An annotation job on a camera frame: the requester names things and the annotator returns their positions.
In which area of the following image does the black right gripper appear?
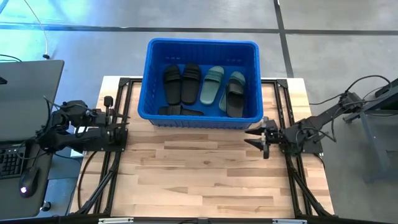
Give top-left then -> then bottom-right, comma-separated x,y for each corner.
244,116 -> 285,159

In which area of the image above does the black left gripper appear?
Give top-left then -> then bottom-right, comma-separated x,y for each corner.
93,96 -> 131,144

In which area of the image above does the black slide sandal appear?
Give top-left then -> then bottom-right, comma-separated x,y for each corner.
181,62 -> 202,106
163,64 -> 182,106
157,105 -> 205,117
226,81 -> 246,118

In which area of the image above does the green slide sandal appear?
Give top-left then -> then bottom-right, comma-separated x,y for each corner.
218,71 -> 246,113
199,65 -> 225,106

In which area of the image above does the blue plastic bin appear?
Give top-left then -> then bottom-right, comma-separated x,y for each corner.
137,37 -> 264,130

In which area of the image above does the grey monitor back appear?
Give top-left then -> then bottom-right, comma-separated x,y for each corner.
0,59 -> 65,142

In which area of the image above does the black computer mouse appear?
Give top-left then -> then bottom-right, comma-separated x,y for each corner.
18,166 -> 40,198

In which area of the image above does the grey metal stand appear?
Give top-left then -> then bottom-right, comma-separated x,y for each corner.
343,77 -> 398,183

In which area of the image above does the black keyboard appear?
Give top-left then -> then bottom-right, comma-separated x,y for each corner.
0,144 -> 27,180

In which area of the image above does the grey side desk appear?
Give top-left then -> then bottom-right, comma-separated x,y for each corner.
0,136 -> 57,221

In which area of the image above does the black aluminium table frame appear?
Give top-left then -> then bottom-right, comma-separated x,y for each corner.
70,77 -> 335,218

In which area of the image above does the dark curved table cable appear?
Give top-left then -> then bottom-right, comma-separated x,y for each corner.
77,151 -> 98,210

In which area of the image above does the silver metal bracket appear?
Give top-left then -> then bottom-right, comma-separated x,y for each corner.
98,217 -> 134,224
272,219 -> 308,224

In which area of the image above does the white floor cable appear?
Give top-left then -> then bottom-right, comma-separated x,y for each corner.
23,0 -> 51,60

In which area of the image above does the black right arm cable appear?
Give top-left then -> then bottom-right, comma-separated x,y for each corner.
295,75 -> 392,144

